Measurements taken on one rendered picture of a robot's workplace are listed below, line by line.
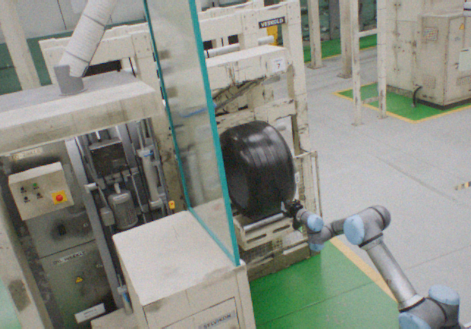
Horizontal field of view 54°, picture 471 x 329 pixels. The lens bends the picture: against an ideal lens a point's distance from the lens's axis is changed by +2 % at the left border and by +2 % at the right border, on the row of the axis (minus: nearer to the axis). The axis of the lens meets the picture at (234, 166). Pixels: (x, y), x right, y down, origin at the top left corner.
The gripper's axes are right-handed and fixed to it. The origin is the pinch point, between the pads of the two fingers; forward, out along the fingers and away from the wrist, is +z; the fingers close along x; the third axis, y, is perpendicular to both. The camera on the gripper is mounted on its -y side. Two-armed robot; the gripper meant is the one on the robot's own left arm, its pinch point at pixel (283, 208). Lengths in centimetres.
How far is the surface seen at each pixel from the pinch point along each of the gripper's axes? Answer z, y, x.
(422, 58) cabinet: 293, 1, -389
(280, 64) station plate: 34, 73, -31
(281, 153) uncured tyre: -2.2, 31.4, -3.6
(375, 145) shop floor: 229, -74, -245
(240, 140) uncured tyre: 9.1, 42.1, 13.8
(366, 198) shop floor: 133, -86, -153
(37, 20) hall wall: 909, 183, 63
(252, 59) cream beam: 33, 80, -13
